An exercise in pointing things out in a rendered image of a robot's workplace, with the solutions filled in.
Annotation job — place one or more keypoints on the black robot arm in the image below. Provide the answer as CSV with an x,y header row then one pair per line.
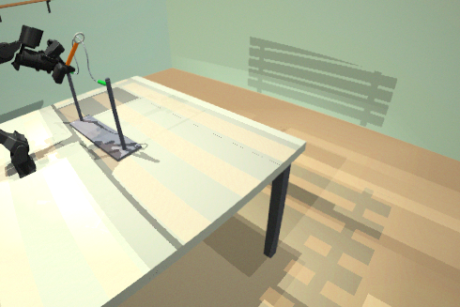
x,y
15,142

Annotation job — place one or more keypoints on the orange handle with small grey loop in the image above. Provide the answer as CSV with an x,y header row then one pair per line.
x,y
73,50

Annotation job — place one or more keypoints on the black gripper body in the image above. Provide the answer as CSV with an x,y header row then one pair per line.
x,y
58,68

